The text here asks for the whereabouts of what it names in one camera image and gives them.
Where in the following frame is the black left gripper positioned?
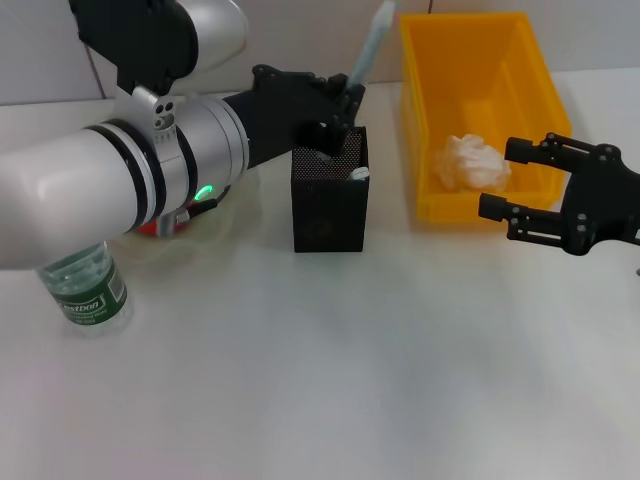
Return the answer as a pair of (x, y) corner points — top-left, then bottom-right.
(222, 63), (366, 174)

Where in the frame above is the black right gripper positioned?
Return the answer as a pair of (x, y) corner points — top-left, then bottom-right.
(478, 132), (640, 258)

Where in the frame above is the white paper ball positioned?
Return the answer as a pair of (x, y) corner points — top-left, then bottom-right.
(433, 133), (512, 194)

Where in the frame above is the grey pen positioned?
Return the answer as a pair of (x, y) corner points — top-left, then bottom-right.
(319, 0), (401, 167)

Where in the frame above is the orange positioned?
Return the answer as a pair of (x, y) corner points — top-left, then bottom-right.
(137, 218), (192, 240)

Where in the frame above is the clear bottle with green label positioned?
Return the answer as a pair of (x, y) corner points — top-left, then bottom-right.
(37, 240), (133, 340)

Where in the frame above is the black mesh pen holder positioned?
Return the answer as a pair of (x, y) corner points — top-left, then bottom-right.
(291, 125), (371, 254)

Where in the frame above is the pale green glass fruit plate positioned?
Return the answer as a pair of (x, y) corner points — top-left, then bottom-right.
(109, 149), (264, 267)

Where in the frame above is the yellow plastic bin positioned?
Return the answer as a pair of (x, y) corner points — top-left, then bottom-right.
(399, 12), (574, 224)

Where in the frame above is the left gripper cable with plugs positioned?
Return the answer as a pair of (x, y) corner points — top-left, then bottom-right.
(157, 183), (235, 237)

